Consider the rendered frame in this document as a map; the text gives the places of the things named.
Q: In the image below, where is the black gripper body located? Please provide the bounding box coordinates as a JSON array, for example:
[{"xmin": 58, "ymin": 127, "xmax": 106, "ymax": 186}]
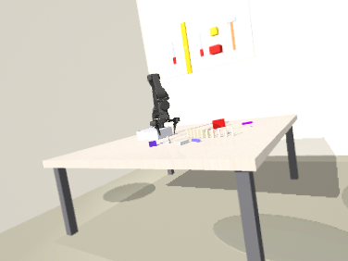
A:
[{"xmin": 150, "ymin": 110, "xmax": 180, "ymax": 126}]

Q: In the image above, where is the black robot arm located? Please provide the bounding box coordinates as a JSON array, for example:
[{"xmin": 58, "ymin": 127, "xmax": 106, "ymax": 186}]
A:
[{"xmin": 147, "ymin": 73, "xmax": 170, "ymax": 129}]

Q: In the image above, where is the red rectangular block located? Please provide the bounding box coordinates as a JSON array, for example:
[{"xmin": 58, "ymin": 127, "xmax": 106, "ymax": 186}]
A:
[{"xmin": 212, "ymin": 118, "xmax": 225, "ymax": 129}]

